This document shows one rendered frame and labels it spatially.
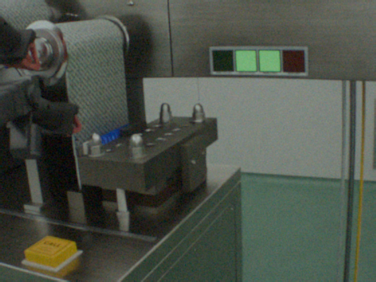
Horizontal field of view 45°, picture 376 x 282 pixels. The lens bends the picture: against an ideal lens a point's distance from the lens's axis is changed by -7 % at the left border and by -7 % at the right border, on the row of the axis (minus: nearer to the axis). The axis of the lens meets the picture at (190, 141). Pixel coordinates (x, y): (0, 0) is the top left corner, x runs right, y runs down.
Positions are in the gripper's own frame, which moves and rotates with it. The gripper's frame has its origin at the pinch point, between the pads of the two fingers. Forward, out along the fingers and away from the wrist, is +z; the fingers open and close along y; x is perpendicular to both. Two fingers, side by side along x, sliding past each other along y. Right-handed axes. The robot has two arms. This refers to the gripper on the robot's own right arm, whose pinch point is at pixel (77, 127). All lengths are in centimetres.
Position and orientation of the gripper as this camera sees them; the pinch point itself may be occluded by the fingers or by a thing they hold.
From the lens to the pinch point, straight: 109.3
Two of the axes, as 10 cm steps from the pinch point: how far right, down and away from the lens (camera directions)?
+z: 3.8, 2.0, 9.0
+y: 9.2, 0.6, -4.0
